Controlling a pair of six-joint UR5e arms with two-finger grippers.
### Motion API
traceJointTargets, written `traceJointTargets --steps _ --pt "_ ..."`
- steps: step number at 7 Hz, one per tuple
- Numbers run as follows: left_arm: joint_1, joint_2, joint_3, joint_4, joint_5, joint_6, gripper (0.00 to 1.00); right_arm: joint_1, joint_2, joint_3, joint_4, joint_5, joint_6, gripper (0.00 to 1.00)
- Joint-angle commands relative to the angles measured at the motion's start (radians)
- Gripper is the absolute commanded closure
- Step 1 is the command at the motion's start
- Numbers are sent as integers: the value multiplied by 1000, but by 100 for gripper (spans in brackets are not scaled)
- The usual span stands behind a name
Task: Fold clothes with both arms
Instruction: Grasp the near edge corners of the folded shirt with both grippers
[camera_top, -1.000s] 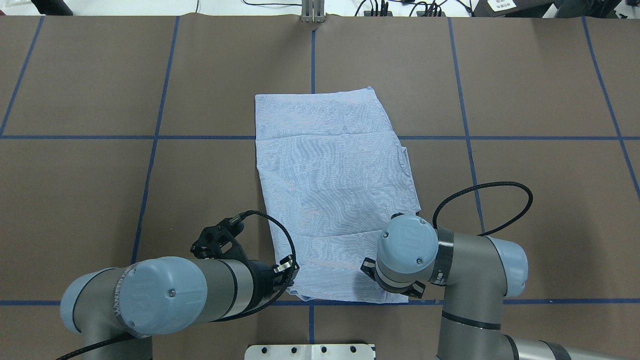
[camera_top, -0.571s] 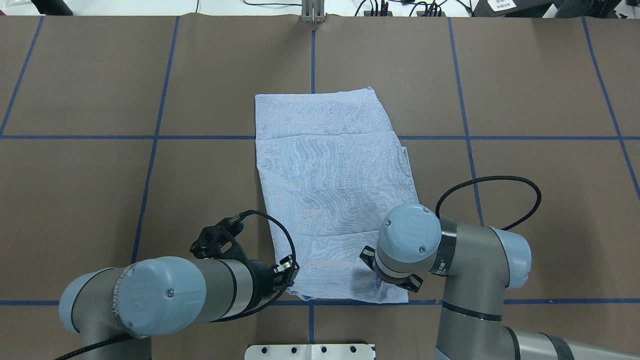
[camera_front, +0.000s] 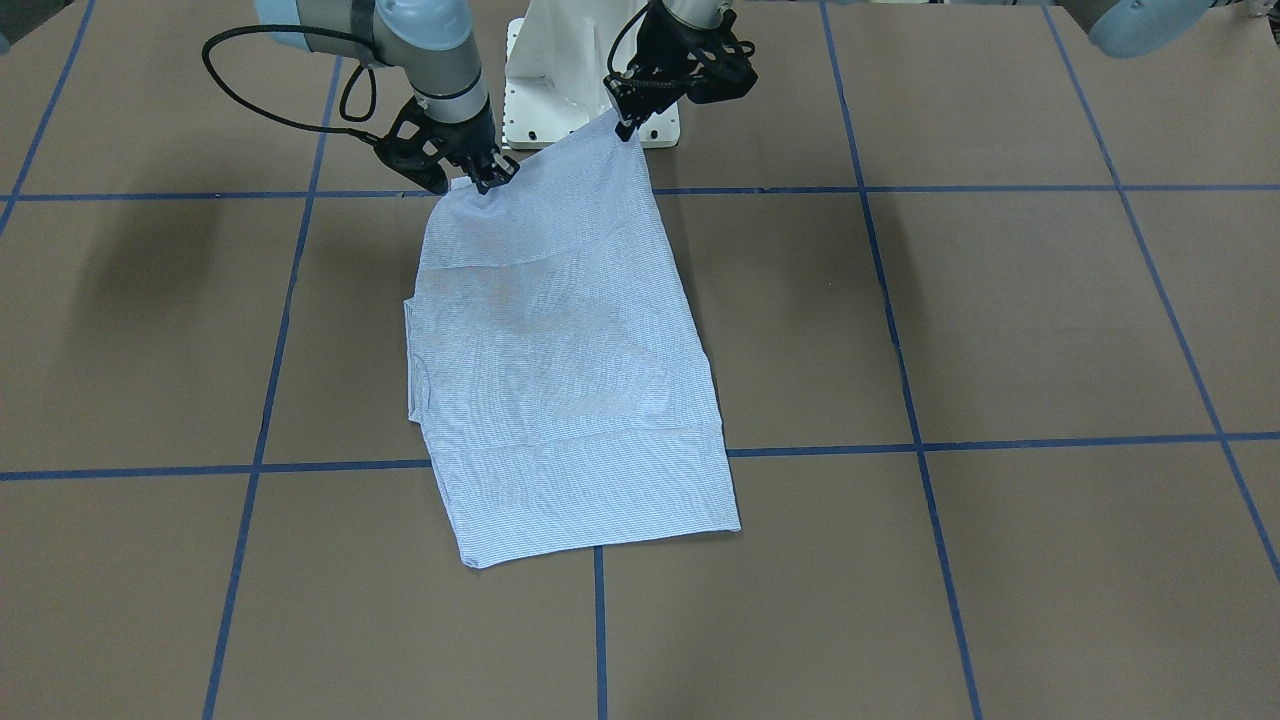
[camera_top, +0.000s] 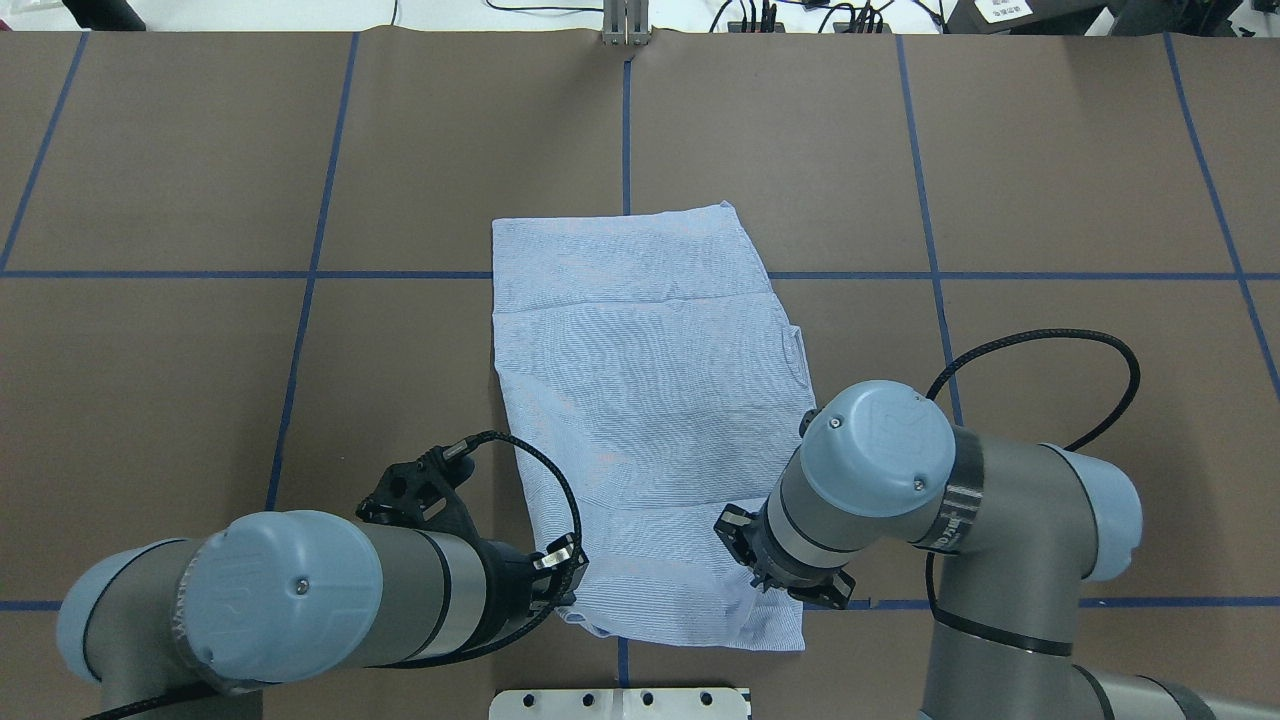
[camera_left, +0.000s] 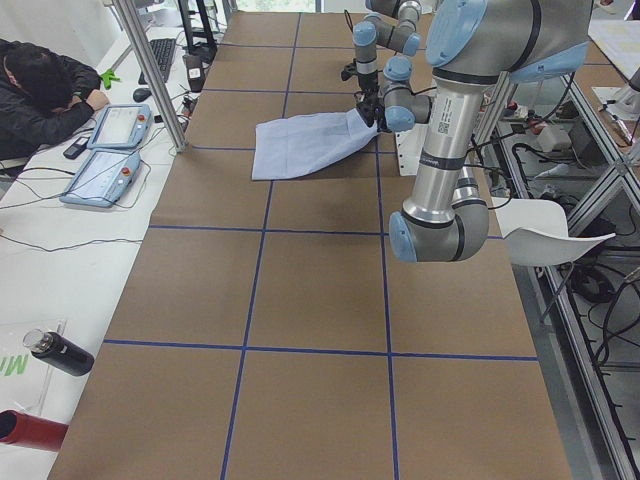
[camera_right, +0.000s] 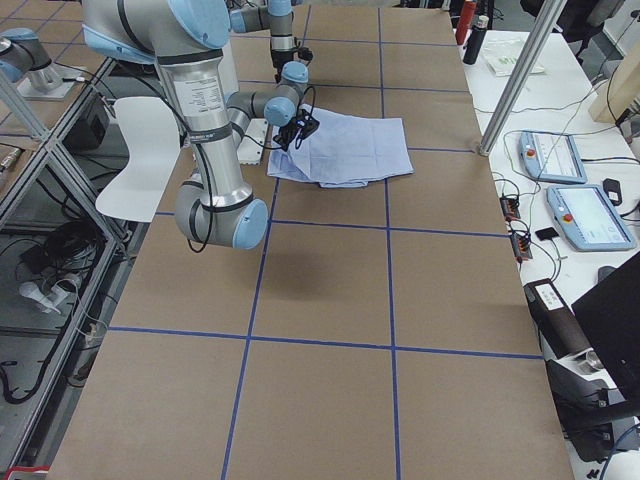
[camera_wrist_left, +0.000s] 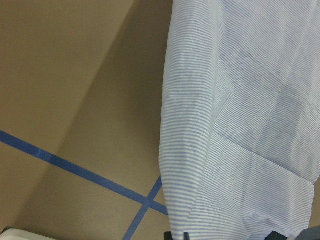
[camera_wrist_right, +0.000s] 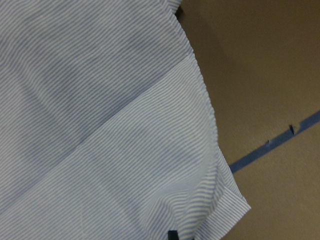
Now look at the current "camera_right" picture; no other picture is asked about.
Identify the lower blue teach pendant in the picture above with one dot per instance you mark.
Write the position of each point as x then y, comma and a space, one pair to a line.
587, 218

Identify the white side table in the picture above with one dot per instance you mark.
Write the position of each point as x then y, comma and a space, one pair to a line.
550, 132

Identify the red cylinder bottle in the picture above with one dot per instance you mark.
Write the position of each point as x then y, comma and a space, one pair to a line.
465, 19

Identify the wooden post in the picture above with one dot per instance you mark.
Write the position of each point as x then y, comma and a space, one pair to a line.
621, 91

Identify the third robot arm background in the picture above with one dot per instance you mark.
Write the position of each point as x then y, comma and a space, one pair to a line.
26, 63

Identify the black bottle with clear cap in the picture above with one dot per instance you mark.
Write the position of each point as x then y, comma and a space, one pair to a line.
475, 40

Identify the aluminium frame post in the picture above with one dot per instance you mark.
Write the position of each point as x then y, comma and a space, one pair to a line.
548, 15

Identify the upper blue teach pendant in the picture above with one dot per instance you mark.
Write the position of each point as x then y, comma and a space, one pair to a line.
551, 157

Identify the white central pillar with base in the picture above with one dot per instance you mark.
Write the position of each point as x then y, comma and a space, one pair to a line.
250, 150

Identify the black monitor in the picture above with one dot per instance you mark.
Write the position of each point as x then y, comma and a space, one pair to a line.
608, 314

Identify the blue teach pendant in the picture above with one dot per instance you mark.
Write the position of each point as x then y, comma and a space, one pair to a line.
587, 218
551, 157

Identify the light blue striped shirt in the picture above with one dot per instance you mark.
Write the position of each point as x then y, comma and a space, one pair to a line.
345, 152

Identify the small black card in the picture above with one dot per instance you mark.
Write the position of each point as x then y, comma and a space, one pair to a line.
548, 233

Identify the white plastic chair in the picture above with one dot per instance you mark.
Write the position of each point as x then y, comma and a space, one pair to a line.
152, 138

